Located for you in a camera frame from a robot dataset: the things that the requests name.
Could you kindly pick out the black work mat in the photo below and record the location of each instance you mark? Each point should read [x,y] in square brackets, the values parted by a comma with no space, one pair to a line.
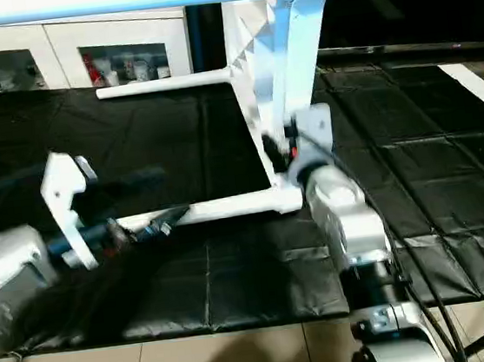
[192,283]

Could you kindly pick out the crumpled black plastic sheet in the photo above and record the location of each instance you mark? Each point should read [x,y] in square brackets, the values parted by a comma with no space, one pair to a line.
[433,168]

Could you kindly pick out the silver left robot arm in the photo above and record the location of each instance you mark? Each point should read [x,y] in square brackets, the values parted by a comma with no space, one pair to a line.
[9,286]

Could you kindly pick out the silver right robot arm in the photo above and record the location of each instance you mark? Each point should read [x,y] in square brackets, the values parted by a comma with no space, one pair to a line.
[362,237]

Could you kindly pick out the dark low furniture silver edge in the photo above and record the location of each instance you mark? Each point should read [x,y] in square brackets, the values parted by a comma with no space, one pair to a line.
[410,46]

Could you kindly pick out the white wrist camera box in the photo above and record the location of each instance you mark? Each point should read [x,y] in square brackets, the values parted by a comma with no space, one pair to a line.
[315,129]
[64,192]

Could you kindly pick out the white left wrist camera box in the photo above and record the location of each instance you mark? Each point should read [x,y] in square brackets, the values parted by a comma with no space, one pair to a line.
[64,192]

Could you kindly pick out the white cabinet with glass doors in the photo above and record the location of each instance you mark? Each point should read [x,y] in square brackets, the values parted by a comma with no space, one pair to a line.
[53,54]

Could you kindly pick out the white plastic table top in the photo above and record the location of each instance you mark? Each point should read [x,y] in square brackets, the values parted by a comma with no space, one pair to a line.
[299,70]

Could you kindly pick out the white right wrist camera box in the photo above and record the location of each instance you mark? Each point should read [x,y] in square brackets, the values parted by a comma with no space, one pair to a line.
[315,129]

